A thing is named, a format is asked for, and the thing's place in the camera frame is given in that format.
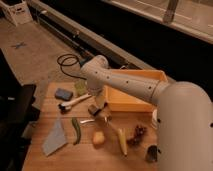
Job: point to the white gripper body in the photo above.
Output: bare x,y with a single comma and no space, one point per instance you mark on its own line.
100,100

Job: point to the black whiteboard eraser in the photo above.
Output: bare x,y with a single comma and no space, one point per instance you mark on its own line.
94,110

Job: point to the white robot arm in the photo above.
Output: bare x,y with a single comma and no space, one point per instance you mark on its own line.
184,115

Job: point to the yellow plastic bin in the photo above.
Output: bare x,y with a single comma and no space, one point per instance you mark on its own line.
120,101

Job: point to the green chili pepper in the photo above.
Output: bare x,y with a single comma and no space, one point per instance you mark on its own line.
77,129

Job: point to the blue sponge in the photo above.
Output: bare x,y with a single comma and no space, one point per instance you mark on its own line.
63,94

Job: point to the yellow corn cob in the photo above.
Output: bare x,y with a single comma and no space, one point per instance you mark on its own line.
122,141

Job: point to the blue power box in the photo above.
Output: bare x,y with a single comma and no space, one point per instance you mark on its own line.
83,62

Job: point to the dark grape bunch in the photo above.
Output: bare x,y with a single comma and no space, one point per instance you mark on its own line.
137,138

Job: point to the blue cloth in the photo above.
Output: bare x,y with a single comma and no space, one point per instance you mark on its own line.
55,139

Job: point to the dark metal cup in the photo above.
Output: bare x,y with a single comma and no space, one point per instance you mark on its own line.
151,155

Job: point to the black chair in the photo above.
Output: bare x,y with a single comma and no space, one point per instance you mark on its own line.
16,111

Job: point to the white cardboard box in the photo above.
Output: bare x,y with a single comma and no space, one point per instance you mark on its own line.
18,13

